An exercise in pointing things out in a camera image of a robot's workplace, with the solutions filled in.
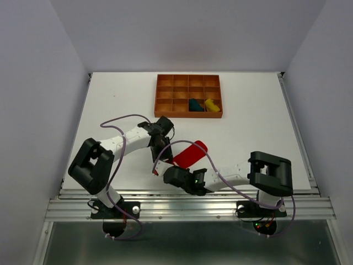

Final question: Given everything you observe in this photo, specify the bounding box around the red sock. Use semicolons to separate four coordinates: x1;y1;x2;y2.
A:
172;140;208;169

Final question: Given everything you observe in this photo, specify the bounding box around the teal sock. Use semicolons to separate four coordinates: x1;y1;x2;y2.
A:
189;98;204;112

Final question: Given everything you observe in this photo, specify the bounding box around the yellow bear sock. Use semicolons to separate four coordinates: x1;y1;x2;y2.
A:
205;98;221;113

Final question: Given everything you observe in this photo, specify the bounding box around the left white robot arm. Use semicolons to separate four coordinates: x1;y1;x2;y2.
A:
68;116;174;218

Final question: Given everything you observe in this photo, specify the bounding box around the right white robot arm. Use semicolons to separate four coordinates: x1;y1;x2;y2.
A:
155;151;293;215

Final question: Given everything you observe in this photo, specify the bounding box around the orange compartment tray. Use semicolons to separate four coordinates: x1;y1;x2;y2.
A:
154;74;223;119

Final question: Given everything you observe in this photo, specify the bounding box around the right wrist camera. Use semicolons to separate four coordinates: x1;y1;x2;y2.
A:
152;160;173;177

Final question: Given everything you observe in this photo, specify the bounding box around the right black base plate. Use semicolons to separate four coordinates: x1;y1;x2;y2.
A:
236;200;287;219

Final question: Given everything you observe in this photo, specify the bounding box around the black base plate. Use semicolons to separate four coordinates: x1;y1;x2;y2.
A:
89;200;141;220
236;200;287;219

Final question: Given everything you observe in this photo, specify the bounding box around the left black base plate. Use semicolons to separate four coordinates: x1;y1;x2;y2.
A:
89;200;141;220

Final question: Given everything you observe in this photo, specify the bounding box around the aluminium mounting rail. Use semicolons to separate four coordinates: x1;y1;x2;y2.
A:
45;189;336;222

